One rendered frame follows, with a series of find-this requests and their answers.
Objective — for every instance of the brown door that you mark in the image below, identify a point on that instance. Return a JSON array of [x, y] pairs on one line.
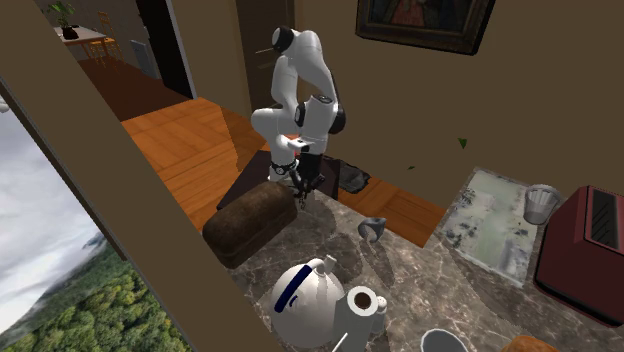
[[258, 73]]

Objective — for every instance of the dark robot stand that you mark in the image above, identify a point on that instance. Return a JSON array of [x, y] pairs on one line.
[[248, 181]]

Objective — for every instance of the grey radiator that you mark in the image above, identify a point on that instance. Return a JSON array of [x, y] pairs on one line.
[[144, 58]]

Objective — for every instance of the pale mottled cutting board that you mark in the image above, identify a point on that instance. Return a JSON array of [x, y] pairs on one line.
[[487, 229]]

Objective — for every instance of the yellow wooden chair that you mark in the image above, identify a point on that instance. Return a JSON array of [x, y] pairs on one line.
[[111, 41]]

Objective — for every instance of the green plant in black pot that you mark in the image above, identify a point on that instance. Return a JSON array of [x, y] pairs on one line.
[[66, 19]]

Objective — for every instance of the black cloth bag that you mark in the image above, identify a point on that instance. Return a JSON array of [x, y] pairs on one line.
[[352, 176]]

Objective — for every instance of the grey mesh bin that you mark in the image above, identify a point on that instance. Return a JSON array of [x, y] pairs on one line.
[[540, 207]]

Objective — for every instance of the window with landscape view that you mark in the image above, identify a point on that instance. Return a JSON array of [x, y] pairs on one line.
[[58, 273]]

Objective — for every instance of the white table with orange legs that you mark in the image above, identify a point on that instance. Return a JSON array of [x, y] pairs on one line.
[[88, 35]]

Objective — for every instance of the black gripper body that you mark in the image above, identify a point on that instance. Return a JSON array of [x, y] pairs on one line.
[[310, 166]]

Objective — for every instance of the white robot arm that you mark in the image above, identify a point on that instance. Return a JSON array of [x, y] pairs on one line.
[[312, 114]]

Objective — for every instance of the brown bread loaf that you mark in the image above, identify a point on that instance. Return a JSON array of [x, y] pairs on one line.
[[246, 222]]

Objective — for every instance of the dark framed wall picture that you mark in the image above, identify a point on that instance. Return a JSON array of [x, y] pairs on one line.
[[424, 22]]

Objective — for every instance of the dark red toaster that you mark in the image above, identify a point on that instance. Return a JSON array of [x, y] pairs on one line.
[[570, 263]]

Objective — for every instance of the orange round bread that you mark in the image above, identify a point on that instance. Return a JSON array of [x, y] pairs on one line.
[[529, 345]]

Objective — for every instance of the grey bowl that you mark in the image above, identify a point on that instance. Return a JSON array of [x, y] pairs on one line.
[[441, 342]]

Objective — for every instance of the small white shaker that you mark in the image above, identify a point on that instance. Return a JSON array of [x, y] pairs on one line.
[[382, 312]]

